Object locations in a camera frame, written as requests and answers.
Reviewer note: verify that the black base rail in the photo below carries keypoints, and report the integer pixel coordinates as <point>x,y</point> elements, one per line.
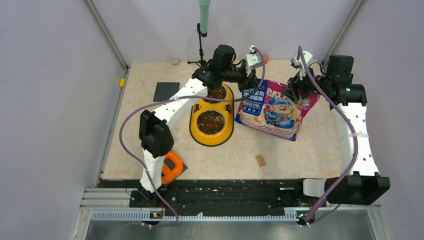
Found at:
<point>226,197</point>

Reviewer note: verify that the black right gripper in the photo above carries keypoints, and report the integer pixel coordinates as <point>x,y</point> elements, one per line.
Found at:
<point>298,86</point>

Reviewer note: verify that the dark grey lego baseplate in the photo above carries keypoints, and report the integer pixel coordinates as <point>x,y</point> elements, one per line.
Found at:
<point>165,90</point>

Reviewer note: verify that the small wooden cube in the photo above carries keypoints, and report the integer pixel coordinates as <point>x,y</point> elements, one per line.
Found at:
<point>175,62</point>

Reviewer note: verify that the small dark grey plate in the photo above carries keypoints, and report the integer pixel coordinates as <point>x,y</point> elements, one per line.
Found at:
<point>176,167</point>

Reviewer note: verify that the black tripod stand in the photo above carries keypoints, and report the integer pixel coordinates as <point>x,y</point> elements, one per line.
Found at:
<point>201,63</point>

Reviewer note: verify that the yellow double pet bowl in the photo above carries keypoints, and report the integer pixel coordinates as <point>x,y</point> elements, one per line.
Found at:
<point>211,122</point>

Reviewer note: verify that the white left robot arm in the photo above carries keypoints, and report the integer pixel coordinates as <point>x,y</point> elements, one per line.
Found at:
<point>156,125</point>

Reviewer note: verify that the green microphone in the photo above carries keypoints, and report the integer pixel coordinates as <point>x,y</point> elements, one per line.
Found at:
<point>204,6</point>

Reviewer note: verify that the wooden block near bag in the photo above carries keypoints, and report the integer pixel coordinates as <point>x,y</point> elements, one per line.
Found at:
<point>260,160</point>

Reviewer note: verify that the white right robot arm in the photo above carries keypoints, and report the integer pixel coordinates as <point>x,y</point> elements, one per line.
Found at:
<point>360,182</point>

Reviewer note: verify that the pink blue pet food bag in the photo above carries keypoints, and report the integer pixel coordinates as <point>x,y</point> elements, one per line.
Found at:
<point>269,111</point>

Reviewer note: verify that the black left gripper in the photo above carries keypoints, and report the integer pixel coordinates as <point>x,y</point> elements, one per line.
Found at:
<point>243,81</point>

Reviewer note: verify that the yellow block on frame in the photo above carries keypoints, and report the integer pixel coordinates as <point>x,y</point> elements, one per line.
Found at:
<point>122,83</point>

